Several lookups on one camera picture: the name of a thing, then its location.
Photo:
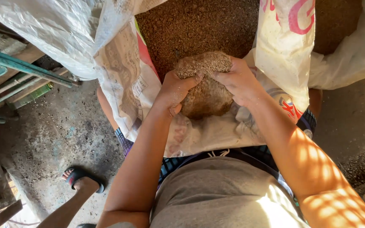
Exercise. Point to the person's right hand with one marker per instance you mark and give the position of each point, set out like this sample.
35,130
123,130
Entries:
246,84

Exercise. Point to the person's left hand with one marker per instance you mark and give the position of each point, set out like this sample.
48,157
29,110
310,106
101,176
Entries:
171,90

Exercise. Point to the person's right fingers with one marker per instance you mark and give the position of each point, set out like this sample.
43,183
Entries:
223,77

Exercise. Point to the heap of brown feed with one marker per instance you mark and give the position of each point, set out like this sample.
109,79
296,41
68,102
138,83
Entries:
206,98

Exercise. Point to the printed white woven feed sack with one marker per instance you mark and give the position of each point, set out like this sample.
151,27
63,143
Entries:
128,82

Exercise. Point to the person's right leg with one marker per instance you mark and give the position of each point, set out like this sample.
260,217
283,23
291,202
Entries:
315,99

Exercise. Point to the blue plaid shorts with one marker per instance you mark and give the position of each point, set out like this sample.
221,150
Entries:
169,164

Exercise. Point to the grey shirt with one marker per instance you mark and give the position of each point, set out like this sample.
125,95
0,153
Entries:
214,196

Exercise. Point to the person's left leg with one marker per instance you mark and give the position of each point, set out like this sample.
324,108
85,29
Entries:
105,104

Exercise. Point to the dark brown feed filling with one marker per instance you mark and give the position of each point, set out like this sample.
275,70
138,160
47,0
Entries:
334,22

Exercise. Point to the white sack with clear liner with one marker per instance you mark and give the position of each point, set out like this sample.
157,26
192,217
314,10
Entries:
360,60

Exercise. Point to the black sandal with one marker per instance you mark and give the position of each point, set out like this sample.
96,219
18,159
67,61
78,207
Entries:
86,225
78,177

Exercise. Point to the plain white woven sack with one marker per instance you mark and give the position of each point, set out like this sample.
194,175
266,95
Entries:
52,31

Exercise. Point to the green board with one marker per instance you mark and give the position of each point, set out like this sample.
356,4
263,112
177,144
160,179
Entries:
32,95

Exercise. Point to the wooden plank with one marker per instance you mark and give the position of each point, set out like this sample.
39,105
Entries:
27,55

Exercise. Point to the pale metal rods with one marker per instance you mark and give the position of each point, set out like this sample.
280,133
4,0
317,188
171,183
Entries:
8,90

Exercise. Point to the teal metal frame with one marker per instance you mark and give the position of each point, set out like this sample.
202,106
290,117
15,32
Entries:
17,65

